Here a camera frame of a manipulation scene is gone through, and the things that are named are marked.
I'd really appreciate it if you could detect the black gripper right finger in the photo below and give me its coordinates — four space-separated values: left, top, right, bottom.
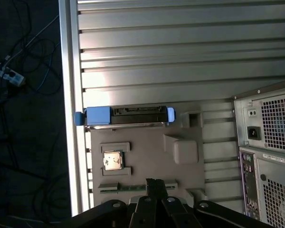
156 179 276 228

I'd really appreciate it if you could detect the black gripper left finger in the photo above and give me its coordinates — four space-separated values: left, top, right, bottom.
72 178 158 228

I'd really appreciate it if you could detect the hard disk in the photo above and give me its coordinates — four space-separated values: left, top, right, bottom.
74 105 177 131

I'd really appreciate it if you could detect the green RAM stick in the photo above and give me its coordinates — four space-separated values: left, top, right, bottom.
100 184 148 194

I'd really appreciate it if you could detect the silver CPU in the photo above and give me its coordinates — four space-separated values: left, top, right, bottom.
103 150 124 171

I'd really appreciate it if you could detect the grey parts rack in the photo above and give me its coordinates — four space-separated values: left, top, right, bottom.
89 111 209 214

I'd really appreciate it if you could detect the black grey PC case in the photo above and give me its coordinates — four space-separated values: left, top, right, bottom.
231 79 285 228

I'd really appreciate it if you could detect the grey power supply unit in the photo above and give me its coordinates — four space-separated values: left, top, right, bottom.
235 91 285 149

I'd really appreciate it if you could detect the white power strip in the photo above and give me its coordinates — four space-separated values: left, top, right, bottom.
0 58 27 87

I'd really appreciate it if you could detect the blue floor cable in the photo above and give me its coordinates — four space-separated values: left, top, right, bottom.
34 41 61 94

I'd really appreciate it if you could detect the grey floor cable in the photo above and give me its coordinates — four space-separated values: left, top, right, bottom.
3 14 60 62

